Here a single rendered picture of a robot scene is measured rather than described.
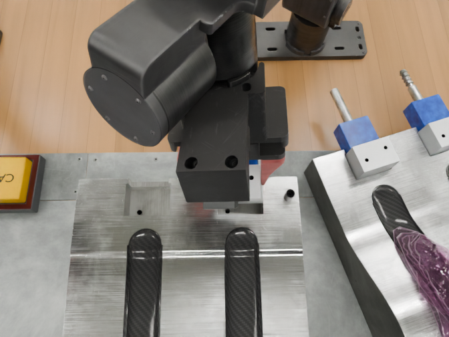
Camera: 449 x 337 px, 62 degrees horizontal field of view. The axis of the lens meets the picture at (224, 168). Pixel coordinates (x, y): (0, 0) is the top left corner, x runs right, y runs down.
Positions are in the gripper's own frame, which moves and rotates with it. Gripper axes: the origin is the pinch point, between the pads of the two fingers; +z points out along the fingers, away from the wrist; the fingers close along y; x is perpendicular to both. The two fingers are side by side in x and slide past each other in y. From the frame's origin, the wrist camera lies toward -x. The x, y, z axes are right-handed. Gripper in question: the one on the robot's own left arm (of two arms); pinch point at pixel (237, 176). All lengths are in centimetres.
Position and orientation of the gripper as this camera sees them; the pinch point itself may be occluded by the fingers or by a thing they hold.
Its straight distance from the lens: 39.8
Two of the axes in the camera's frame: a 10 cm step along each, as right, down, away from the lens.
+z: 1.2, 6.3, 7.7
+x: 0.5, -7.8, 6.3
